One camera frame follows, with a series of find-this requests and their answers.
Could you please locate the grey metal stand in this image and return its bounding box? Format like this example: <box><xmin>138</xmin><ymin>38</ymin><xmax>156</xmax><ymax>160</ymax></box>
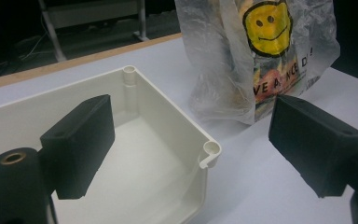
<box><xmin>37</xmin><ymin>0</ymin><xmax>150</xmax><ymax>63</ymax></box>

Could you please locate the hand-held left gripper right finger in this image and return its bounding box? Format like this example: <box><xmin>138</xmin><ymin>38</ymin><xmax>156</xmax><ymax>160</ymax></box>
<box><xmin>268</xmin><ymin>94</ymin><xmax>358</xmax><ymax>199</ymax></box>

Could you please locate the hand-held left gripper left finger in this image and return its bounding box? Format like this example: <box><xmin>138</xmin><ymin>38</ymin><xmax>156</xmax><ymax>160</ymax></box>
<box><xmin>39</xmin><ymin>93</ymin><xmax>117</xmax><ymax>201</ymax></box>

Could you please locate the clear smiley-face plastic bag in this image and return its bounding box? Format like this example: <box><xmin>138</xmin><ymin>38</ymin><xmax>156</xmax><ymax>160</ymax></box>
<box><xmin>173</xmin><ymin>0</ymin><xmax>341</xmax><ymax>126</ymax></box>

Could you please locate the white cable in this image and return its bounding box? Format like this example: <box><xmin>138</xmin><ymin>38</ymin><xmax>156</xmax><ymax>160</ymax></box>
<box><xmin>0</xmin><ymin>21</ymin><xmax>54</xmax><ymax>74</ymax></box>

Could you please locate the white plastic bin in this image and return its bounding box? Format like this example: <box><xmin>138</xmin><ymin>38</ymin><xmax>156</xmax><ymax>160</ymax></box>
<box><xmin>0</xmin><ymin>64</ymin><xmax>223</xmax><ymax>224</ymax></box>

